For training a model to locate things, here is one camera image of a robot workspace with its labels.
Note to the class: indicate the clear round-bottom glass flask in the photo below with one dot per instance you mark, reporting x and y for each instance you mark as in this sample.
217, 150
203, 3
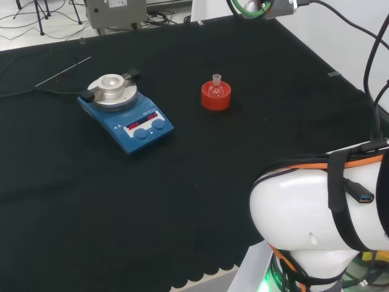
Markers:
216, 88

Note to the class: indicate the red round flask stand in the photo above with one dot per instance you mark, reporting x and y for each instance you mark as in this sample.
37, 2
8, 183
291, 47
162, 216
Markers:
215, 102

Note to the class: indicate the blue heater with steel plate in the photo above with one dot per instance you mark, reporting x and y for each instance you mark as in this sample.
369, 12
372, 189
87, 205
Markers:
133, 118

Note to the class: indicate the black bench cloth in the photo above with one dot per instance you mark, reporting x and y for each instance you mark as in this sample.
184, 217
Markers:
152, 197

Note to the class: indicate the grey metal equipment box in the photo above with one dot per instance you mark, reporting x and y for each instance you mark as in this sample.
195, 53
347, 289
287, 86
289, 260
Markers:
118, 15

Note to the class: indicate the thin straight rod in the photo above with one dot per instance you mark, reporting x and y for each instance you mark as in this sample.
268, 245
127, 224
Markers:
62, 71

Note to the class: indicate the black tripod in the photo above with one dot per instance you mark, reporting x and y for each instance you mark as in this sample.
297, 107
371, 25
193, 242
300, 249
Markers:
39, 13

